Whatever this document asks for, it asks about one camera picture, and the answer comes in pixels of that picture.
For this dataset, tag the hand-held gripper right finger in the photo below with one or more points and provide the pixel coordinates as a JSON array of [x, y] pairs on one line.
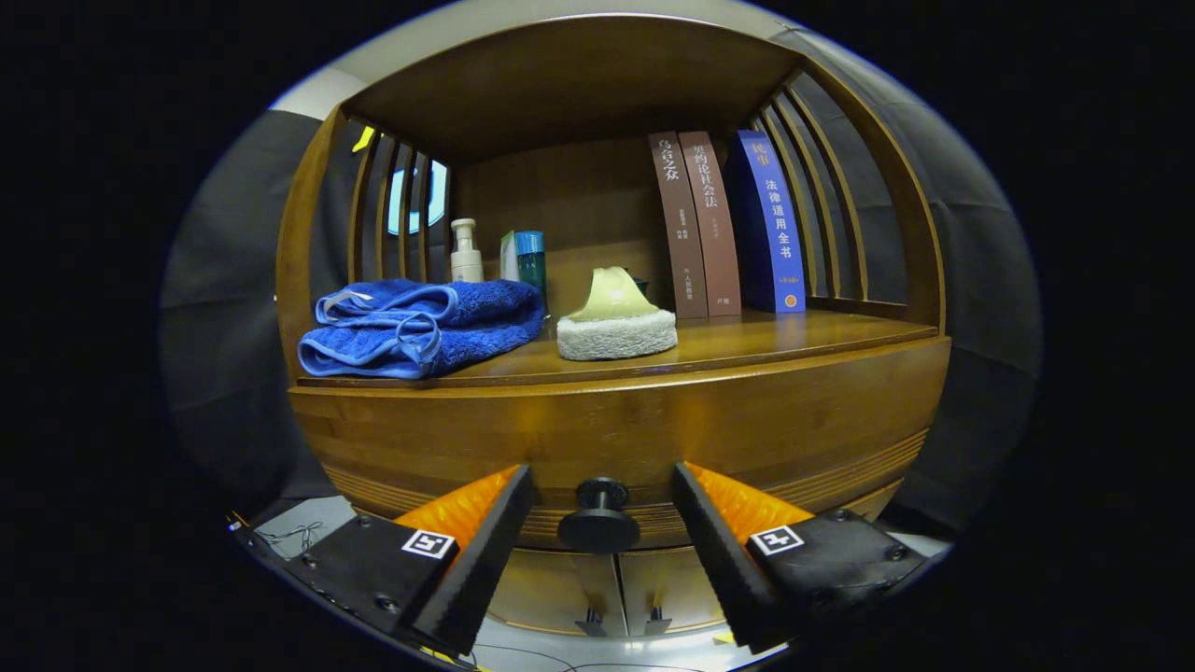
[[733, 569]]

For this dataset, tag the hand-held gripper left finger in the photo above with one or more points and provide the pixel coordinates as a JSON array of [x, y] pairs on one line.
[[481, 565]]

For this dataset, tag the wooden drawer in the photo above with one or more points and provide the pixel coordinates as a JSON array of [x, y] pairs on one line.
[[607, 420]]

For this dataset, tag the green brush with white sponge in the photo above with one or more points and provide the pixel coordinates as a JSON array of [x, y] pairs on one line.
[[616, 336]]

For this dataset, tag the wooden cabinet door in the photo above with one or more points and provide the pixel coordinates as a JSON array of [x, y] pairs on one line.
[[672, 583], [551, 588]]

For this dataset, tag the wooden countertop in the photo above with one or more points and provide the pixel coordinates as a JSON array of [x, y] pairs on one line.
[[766, 336]]

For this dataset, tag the wooden cabinet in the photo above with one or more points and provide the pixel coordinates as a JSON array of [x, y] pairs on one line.
[[579, 75]]

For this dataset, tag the blue folded towel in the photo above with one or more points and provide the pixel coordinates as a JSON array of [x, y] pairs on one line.
[[467, 327]]

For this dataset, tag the blue lidded teacup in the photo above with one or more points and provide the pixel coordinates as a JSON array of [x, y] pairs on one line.
[[642, 285]]

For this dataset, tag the white pump bottle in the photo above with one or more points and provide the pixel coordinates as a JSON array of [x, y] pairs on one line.
[[466, 266]]

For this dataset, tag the teal bottle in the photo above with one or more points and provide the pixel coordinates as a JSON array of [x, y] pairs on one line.
[[532, 266]]

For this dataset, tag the white tube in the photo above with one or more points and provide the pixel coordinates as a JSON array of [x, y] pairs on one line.
[[509, 261]]

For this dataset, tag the reddish brown book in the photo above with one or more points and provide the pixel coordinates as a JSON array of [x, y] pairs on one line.
[[714, 233]]

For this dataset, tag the blue book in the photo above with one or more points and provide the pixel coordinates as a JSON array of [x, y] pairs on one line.
[[775, 233]]

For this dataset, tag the dark brown book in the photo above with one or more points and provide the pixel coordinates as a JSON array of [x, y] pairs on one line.
[[680, 233]]

